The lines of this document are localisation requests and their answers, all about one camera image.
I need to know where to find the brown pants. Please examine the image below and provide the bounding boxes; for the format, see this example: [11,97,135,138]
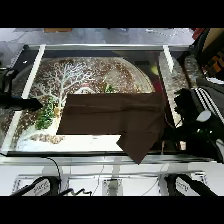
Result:
[55,92,167,165]

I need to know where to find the heap of clothes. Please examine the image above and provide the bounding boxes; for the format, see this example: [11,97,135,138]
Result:
[191,27,224,80]

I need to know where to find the black white-striped garment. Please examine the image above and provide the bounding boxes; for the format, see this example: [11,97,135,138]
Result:
[191,77,224,126]

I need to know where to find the black cable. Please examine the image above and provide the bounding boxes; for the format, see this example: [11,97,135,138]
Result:
[44,155,93,197]

